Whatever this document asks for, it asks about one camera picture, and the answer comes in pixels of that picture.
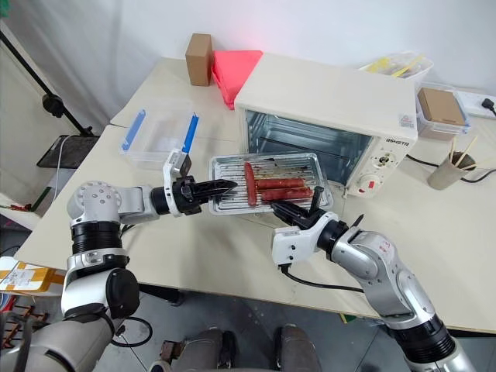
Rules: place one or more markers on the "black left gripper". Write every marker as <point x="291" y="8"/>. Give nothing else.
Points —
<point x="187" y="195"/>

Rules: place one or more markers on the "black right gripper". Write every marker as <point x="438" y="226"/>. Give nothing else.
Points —
<point x="310" y="221"/>

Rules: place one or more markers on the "silver metal baking tray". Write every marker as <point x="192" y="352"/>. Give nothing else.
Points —
<point x="271" y="166"/>

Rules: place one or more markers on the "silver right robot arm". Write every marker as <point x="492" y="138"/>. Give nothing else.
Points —
<point x="387" y="267"/>

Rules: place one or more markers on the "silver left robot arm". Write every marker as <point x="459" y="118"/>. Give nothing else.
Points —
<point x="97" y="201"/>

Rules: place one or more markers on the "short red sausage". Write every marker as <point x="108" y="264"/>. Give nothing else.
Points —
<point x="251" y="184"/>

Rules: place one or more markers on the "cream oven timer knob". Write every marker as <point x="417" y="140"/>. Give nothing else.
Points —
<point x="370" y="183"/>

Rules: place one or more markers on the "cream toaster oven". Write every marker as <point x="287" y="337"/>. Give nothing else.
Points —
<point x="321" y="93"/>

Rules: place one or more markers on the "clear box with blue latches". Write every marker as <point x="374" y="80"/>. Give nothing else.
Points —
<point x="159" y="131"/>

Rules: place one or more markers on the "red triangular folder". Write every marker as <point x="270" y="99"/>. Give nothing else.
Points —
<point x="232" y="71"/>

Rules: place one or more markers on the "tall brown cardboard box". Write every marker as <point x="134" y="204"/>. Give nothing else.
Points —
<point x="198" y="58"/>

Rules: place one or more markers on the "dark rounded robot leg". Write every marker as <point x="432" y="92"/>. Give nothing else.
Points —
<point x="296" y="348"/>
<point x="209" y="348"/>

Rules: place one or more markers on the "grey paper cup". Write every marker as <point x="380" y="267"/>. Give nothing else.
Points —
<point x="445" y="176"/>

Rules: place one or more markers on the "black flat stand base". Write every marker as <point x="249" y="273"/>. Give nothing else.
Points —
<point x="69" y="149"/>

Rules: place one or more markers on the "clear box with blue lid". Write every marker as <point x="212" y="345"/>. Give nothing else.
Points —
<point x="441" y="129"/>

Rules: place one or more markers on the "wooden chopstick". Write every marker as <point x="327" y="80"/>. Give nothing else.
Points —
<point x="452" y="149"/>
<point x="469" y="166"/>
<point x="468" y="149"/>

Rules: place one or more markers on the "flat brown cardboard box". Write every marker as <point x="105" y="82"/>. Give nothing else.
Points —
<point x="439" y="106"/>

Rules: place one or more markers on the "clear bin with yellow strips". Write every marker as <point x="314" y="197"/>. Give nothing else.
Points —
<point x="422" y="67"/>

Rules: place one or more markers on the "black tripod stand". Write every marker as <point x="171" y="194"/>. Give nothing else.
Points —
<point x="52" y="102"/>

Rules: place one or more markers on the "white power strip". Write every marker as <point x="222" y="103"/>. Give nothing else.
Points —
<point x="474" y="100"/>

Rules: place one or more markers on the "orange and white package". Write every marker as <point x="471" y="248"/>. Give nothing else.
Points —
<point x="27" y="277"/>

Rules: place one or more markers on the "black power plug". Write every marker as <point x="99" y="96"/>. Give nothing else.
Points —
<point x="489" y="106"/>

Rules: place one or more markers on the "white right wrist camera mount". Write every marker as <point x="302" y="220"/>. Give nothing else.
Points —
<point x="288" y="242"/>

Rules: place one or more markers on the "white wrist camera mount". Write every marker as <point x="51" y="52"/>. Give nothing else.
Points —
<point x="173" y="162"/>
<point x="288" y="242"/>

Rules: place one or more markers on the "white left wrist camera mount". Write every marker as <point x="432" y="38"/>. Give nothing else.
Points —
<point x="173" y="162"/>

